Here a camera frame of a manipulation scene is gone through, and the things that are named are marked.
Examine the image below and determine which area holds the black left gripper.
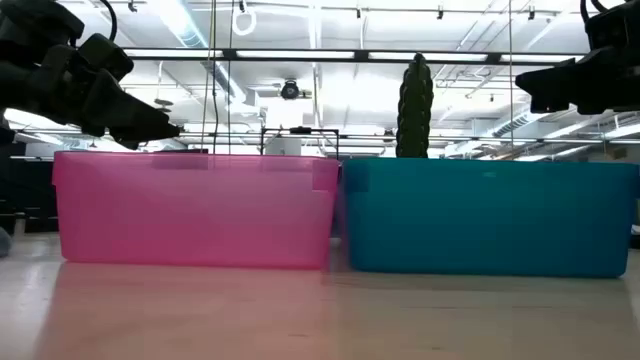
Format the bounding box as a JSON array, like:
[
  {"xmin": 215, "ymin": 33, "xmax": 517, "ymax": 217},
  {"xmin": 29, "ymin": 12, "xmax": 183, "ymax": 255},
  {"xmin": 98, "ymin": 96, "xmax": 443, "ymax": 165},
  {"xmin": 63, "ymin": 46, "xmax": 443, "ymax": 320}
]
[{"xmin": 0, "ymin": 33, "xmax": 182, "ymax": 151}]

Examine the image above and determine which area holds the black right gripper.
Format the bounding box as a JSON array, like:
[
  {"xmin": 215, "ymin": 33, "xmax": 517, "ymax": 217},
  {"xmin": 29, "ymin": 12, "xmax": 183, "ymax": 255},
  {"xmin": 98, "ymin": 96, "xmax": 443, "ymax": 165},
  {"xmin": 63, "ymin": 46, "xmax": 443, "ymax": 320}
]
[{"xmin": 514, "ymin": 43, "xmax": 640, "ymax": 116}]

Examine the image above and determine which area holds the pink plastic bin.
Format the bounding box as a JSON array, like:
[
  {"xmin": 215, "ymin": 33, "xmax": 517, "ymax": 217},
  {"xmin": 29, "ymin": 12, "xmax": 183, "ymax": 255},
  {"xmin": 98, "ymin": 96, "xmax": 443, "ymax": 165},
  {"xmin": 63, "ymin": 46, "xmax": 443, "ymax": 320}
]
[{"xmin": 51, "ymin": 150, "xmax": 342, "ymax": 271}]

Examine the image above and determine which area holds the blue plastic bin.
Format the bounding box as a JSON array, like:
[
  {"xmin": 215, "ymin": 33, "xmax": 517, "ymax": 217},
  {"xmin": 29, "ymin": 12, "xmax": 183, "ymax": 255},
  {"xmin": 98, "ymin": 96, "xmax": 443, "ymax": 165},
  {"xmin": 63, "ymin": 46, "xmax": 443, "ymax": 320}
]
[{"xmin": 341, "ymin": 157, "xmax": 640, "ymax": 279}]

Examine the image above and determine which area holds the green cactus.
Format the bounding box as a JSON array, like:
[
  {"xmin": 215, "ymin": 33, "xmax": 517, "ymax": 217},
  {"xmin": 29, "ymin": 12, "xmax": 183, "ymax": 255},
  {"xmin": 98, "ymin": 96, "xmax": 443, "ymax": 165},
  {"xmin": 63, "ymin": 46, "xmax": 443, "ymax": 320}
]
[{"xmin": 395, "ymin": 52, "xmax": 435, "ymax": 159}]

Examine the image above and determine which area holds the black metal stand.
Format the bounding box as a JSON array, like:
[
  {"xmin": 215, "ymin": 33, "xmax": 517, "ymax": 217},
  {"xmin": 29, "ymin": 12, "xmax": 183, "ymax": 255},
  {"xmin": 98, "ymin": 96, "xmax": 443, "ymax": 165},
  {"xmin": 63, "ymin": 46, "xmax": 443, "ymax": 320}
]
[{"xmin": 259, "ymin": 125, "xmax": 341, "ymax": 160}]

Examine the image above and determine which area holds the hanging black cable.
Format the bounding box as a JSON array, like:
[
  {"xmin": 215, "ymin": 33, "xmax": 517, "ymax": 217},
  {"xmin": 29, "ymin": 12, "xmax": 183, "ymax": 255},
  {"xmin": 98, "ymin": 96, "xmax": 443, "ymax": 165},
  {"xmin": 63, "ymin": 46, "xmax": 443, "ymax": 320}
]
[{"xmin": 199, "ymin": 0, "xmax": 222, "ymax": 154}]

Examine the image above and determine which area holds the white cable loop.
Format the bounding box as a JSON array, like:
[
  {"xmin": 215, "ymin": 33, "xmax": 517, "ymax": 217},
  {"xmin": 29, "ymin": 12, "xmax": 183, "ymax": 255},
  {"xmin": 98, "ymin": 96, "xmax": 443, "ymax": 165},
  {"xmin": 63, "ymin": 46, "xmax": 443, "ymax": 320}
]
[{"xmin": 231, "ymin": 2, "xmax": 258, "ymax": 38}]

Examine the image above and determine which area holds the black overhead camera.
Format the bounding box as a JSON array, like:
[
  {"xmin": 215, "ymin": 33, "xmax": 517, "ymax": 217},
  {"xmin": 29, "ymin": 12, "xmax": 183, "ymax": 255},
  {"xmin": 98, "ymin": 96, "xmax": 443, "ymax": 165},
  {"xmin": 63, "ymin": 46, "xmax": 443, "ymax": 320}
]
[{"xmin": 279, "ymin": 78, "xmax": 302, "ymax": 102}]

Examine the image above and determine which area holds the black aluminium rig frame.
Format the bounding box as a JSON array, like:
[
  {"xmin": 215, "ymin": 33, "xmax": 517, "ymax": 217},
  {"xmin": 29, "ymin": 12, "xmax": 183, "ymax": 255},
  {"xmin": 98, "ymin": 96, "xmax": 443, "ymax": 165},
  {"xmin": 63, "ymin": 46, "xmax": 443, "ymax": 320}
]
[{"xmin": 122, "ymin": 47, "xmax": 589, "ymax": 64}]

